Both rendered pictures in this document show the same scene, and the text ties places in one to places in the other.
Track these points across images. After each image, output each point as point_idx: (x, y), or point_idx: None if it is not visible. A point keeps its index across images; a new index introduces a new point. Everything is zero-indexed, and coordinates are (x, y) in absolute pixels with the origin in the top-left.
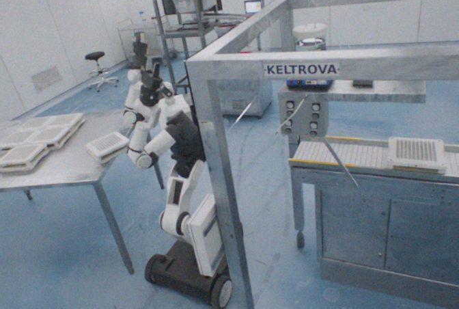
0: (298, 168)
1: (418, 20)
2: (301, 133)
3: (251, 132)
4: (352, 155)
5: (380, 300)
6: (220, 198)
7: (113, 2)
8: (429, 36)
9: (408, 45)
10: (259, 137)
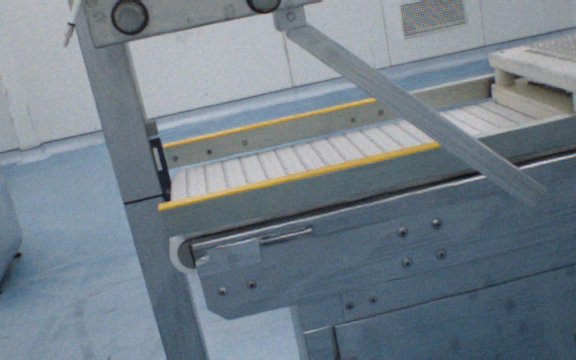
0: (217, 240)
1: (283, 44)
2: (203, 13)
3: None
4: (404, 142)
5: None
6: None
7: None
8: (310, 72)
9: (280, 95)
10: (9, 338)
